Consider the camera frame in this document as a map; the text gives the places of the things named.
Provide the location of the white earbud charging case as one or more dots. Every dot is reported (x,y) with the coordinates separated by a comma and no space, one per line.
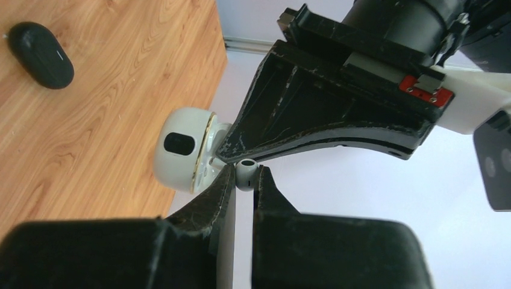
(185,154)

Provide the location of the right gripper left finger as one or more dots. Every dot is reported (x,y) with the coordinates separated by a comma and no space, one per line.
(192,248)

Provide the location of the white earbud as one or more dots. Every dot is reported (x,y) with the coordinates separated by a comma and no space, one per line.
(246,171)

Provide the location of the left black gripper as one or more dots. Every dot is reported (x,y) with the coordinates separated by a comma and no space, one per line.
(298,102)

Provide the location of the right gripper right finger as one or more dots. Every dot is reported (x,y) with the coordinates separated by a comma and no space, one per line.
(291,249)

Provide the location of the black earbud charging case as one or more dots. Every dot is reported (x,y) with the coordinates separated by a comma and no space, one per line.
(38,51)

